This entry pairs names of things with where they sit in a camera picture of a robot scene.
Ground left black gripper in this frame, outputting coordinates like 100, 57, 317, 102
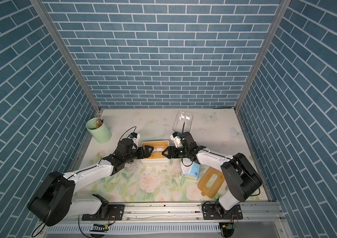
123, 145, 154, 164

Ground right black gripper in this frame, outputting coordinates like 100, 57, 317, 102
163, 146, 190, 158

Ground white tissue box base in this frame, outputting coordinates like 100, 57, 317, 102
140, 140, 171, 164

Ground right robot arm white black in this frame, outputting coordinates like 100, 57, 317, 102
162, 132, 263, 219

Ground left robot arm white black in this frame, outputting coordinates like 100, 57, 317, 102
27, 138, 154, 227

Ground blue tissue pack right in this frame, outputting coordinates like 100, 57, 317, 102
180, 163, 200, 180

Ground clear plastic tissue box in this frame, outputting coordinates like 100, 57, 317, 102
172, 112, 193, 133

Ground green pen cup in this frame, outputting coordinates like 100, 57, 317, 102
86, 118, 112, 143

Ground pens in cup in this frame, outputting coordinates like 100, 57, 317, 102
96, 118, 103, 129

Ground dark bamboo lid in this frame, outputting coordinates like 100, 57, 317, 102
197, 167, 225, 198

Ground green circuit board right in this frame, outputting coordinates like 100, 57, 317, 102
222, 223, 235, 231

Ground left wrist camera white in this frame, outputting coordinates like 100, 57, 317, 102
128, 132, 140, 147

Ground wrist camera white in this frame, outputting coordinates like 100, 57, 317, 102
128, 132, 140, 147
170, 132, 182, 148

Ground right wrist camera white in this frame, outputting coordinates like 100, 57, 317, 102
170, 132, 182, 148

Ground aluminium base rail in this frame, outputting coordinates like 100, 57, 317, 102
28, 197, 284, 226

